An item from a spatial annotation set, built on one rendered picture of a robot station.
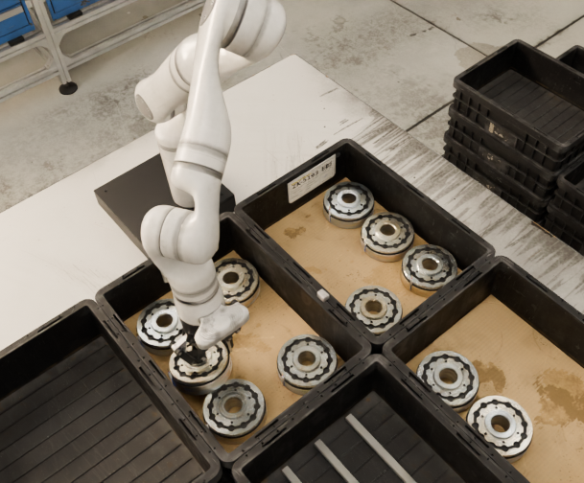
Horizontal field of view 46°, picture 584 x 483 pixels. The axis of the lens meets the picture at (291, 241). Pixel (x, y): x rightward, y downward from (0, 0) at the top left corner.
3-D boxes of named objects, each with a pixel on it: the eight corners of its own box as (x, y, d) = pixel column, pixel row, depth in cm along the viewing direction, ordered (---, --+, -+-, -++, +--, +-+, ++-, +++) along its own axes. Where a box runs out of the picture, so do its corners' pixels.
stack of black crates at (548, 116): (432, 183, 239) (451, 79, 204) (490, 143, 250) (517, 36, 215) (525, 252, 219) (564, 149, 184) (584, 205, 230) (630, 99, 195)
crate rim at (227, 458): (94, 302, 122) (90, 294, 120) (231, 216, 133) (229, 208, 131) (227, 473, 102) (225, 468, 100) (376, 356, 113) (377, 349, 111)
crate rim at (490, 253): (231, 216, 133) (229, 208, 131) (347, 143, 144) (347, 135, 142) (376, 356, 113) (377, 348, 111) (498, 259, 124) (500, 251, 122)
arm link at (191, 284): (152, 295, 103) (207, 310, 100) (127, 228, 91) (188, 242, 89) (173, 260, 107) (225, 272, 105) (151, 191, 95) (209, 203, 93)
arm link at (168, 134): (169, 53, 137) (184, 120, 150) (129, 75, 133) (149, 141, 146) (198, 72, 132) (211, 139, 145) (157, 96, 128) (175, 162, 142)
